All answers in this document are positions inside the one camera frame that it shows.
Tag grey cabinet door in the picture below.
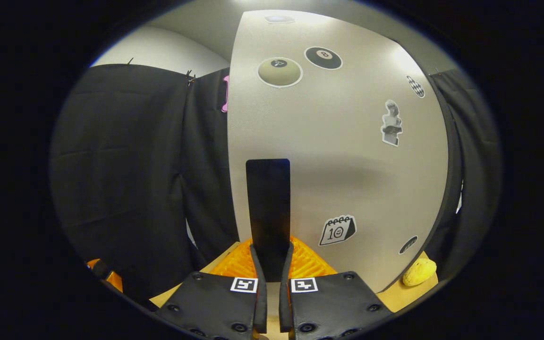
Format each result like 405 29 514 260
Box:
227 9 450 293

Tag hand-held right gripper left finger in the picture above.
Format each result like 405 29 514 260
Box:
152 238 269 340

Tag yellow sponge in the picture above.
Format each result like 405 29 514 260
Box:
402 258 438 287

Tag black backdrop cloth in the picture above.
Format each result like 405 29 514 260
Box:
50 64 504 303

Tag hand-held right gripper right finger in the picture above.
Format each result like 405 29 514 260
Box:
279 236 394 340

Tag black door handle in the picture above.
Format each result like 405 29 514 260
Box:
246 159 291 283

